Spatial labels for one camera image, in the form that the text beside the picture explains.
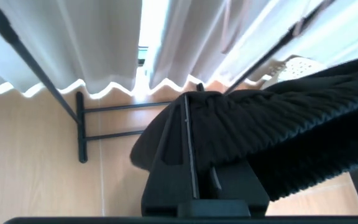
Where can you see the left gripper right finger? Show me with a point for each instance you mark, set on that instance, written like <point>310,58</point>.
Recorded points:
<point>241,186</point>

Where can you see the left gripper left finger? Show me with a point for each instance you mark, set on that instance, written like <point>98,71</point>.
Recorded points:
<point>163,186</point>

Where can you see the black shorts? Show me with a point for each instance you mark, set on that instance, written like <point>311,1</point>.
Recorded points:
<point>259,124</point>

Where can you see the black clothes rack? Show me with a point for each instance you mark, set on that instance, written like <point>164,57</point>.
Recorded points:
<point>81,140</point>

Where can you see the white laundry basket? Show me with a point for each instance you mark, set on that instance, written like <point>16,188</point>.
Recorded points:
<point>300,68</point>

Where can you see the window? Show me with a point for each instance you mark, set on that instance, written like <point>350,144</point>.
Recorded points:
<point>152,31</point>

